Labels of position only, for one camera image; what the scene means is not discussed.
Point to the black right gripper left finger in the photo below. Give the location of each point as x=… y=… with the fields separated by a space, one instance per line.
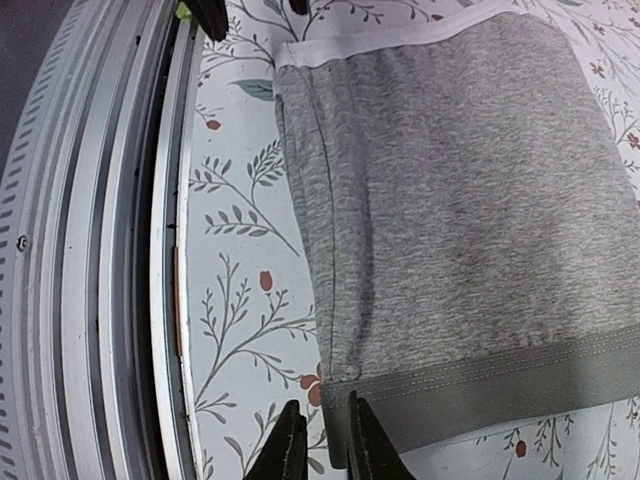
x=284 y=455

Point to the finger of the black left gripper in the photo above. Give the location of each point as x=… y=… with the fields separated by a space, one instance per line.
x=300 y=7
x=211 y=16

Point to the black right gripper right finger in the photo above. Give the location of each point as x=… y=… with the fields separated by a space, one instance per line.
x=370 y=453

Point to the grey boxer underwear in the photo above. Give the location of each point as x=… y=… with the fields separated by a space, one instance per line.
x=471 y=234

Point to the green tape scrap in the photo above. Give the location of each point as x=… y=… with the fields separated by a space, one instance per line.
x=182 y=11

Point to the floral tablecloth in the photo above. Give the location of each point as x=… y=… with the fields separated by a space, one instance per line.
x=246 y=295

